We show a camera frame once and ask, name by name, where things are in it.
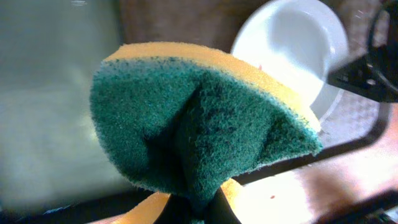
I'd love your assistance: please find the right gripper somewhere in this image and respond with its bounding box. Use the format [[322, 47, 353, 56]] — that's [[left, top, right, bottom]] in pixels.
[[326, 42, 397, 103]]

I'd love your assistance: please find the small black water tray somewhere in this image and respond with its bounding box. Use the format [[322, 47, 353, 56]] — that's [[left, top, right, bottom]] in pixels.
[[1, 0, 149, 223]]

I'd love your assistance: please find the green and yellow sponge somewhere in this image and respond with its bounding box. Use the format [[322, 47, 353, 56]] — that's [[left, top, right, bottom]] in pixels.
[[90, 42, 322, 223]]

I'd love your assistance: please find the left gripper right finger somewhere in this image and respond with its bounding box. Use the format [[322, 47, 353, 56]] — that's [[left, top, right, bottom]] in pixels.
[[203, 187, 241, 224]]

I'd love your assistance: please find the large brown tray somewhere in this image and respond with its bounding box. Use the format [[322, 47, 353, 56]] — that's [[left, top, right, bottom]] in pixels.
[[119, 0, 392, 184]]

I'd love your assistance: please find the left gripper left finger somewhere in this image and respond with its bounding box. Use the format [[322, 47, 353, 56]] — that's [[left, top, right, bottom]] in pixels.
[[154, 195, 192, 224]]

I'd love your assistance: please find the white plate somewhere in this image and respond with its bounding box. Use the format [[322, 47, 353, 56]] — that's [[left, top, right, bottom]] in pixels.
[[231, 0, 349, 121]]

